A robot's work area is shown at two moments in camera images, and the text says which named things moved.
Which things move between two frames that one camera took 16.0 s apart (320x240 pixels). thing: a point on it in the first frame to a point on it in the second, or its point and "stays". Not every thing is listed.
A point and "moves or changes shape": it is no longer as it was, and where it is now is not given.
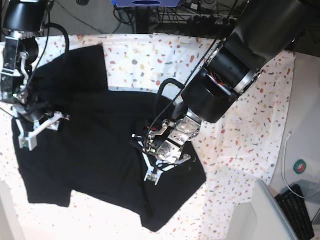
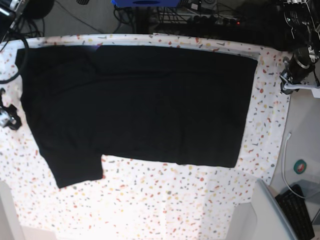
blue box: [146, 3] stays
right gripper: [167, 143] to [294, 73]
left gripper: [19, 96] to [9, 115]
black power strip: [212, 20] stays
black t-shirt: [99, 150] moves or changes shape
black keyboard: [296, 213] stays
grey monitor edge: [272, 222] stays
